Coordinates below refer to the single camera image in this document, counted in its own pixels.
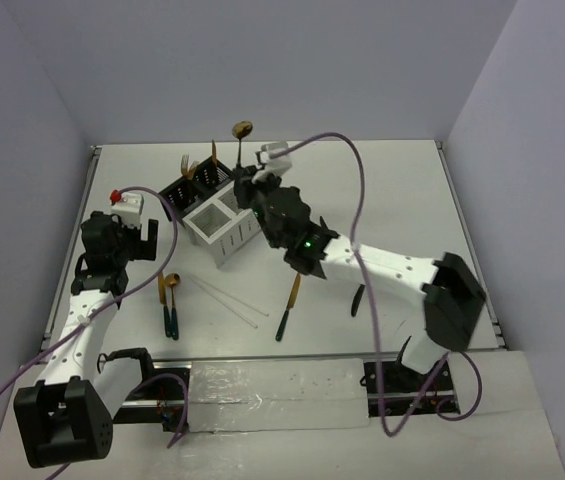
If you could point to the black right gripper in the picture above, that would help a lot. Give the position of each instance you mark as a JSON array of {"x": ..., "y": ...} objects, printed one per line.
[{"x": 247, "y": 183}]

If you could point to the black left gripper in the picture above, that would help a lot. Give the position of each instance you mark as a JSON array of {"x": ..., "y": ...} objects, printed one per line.
[{"x": 145, "y": 249}]

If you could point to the gold fork green handle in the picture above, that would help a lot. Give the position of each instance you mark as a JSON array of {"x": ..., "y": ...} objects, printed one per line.
[
  {"x": 186, "y": 170},
  {"x": 196, "y": 167}
]

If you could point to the gold spoon green handle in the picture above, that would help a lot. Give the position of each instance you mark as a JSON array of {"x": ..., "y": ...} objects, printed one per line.
[
  {"x": 172, "y": 281},
  {"x": 240, "y": 131}
]

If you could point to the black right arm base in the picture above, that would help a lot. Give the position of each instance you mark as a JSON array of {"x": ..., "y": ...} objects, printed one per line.
[{"x": 401, "y": 386}]

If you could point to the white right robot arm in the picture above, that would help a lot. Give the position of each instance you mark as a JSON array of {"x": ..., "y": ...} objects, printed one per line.
[{"x": 446, "y": 291}]

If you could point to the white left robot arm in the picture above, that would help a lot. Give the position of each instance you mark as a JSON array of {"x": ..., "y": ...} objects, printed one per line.
[{"x": 67, "y": 415}]

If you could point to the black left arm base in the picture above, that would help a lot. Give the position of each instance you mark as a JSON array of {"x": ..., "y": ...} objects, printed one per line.
[{"x": 137, "y": 391}]

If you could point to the white chopstick upper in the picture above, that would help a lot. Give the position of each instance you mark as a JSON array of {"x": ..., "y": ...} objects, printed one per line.
[{"x": 230, "y": 296}]

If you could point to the white chopstick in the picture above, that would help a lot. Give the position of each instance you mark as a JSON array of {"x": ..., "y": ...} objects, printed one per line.
[
  {"x": 242, "y": 317},
  {"x": 230, "y": 296}
]

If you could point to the white utensil caddy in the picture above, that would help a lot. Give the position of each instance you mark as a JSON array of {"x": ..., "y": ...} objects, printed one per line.
[{"x": 219, "y": 226}]

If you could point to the black utensil caddy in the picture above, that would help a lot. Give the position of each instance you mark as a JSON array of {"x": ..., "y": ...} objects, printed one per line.
[{"x": 184, "y": 195}]

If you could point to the white chopstick lower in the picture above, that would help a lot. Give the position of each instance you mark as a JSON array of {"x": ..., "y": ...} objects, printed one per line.
[{"x": 242, "y": 317}]

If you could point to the black knife lower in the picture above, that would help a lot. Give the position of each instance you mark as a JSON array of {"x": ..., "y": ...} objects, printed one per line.
[{"x": 356, "y": 301}]

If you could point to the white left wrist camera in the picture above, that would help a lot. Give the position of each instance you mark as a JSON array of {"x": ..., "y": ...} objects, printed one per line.
[{"x": 128, "y": 208}]

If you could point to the aluminium table rail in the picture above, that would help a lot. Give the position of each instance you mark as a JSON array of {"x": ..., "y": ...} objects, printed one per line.
[{"x": 56, "y": 317}]

